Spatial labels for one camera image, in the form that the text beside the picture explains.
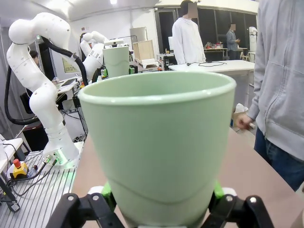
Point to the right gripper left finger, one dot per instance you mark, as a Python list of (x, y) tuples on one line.
[(95, 209)]

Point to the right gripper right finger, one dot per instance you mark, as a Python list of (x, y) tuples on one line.
[(228, 211)]

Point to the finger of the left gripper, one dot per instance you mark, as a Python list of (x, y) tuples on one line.
[(104, 72), (132, 69)]

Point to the pale green cup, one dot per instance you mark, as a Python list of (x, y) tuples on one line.
[(116, 61), (154, 142)]

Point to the collaborator's right forearm grey sleeve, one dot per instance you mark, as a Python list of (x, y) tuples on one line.
[(255, 99)]

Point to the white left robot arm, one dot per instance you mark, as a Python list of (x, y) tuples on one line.
[(52, 104)]

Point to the collaborator's right hand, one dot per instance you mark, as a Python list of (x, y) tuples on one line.
[(244, 121)]

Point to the wooden crate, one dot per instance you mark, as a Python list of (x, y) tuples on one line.
[(143, 50)]

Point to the white panel board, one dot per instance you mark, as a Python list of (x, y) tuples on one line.
[(139, 34)]

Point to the laptop on desk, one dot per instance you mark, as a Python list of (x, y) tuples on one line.
[(67, 82)]

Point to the person in white hoodie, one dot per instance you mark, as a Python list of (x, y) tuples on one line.
[(187, 40)]

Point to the seated dark-haired person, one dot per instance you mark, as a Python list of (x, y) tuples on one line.
[(34, 57)]

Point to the yellow red emergency stop button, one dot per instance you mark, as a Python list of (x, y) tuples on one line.
[(20, 169)]

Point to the cardboard box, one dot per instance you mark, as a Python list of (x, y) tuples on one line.
[(236, 120)]

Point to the white table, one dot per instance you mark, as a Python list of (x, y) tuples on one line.
[(225, 66)]

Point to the person in plaid shirt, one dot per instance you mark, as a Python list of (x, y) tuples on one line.
[(231, 40)]

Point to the white tissue paper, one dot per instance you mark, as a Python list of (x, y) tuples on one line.
[(241, 108)]

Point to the small white desk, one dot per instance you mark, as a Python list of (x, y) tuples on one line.
[(12, 143)]

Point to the white cylindrical machine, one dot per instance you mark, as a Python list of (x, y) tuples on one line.
[(252, 39)]

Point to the collaborator's grey hoodie torso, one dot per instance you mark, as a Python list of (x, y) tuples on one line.
[(285, 71)]

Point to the aluminium base plate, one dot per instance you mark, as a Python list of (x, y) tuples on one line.
[(47, 190)]

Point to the black clamp bracket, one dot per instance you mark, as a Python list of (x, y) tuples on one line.
[(14, 207)]

